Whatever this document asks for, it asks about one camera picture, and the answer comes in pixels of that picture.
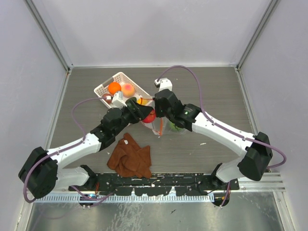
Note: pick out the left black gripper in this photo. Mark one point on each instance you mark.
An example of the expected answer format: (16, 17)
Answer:
(139, 112)

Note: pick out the right aluminium frame post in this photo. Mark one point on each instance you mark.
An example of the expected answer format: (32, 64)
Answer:
(258, 31)

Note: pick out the dark green avocado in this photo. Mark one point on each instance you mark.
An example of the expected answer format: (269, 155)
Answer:
(134, 99)

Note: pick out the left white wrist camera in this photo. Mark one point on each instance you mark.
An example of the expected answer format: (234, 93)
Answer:
(118, 100)

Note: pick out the white plastic basket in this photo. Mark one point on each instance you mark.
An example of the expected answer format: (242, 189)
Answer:
(122, 79)

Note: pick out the white slotted cable duct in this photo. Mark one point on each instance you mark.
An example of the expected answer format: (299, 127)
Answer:
(75, 197)

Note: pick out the clear zip top bag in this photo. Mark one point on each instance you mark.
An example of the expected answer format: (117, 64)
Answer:
(160, 125)

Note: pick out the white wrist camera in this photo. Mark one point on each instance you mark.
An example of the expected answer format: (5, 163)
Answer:
(118, 100)
(163, 83)

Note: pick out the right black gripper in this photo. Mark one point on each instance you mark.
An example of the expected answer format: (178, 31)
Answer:
(158, 113)

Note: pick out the orange fruit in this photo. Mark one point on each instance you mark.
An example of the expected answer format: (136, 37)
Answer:
(114, 87)

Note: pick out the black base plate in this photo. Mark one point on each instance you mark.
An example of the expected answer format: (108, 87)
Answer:
(189, 184)

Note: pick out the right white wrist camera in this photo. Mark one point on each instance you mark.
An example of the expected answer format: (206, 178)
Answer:
(163, 83)

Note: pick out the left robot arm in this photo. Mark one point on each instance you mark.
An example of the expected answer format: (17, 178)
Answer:
(45, 170)

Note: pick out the left aluminium frame post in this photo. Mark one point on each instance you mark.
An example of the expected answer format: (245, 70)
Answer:
(45, 23)

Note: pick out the aluminium frame post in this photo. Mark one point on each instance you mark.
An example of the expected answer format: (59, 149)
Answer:
(258, 31)
(45, 23)

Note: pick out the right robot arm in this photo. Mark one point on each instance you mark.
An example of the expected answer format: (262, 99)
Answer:
(253, 151)

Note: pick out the brown cloth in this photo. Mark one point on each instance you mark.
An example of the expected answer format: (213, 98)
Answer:
(128, 159)

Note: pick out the pink peach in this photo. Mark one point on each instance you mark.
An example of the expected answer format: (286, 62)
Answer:
(128, 90)

